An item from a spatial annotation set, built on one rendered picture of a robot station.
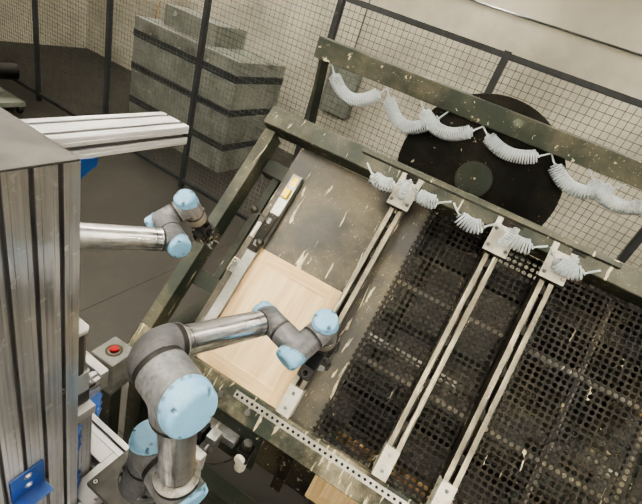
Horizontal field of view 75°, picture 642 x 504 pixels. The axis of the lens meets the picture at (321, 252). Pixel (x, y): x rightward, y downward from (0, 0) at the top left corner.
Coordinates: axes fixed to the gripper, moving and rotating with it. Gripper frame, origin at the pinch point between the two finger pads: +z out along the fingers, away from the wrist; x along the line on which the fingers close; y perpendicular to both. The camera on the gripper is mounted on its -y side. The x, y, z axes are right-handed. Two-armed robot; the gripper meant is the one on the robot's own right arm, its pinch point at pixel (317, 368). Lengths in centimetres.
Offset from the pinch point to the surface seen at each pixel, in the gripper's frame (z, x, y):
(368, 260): 11, 12, 57
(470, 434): 27, -57, 22
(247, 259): 19, 59, 29
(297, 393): 32.7, 6.5, -3.1
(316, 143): -11, 61, 84
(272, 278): 22, 45, 29
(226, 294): 26, 58, 12
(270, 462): 104, 9, -24
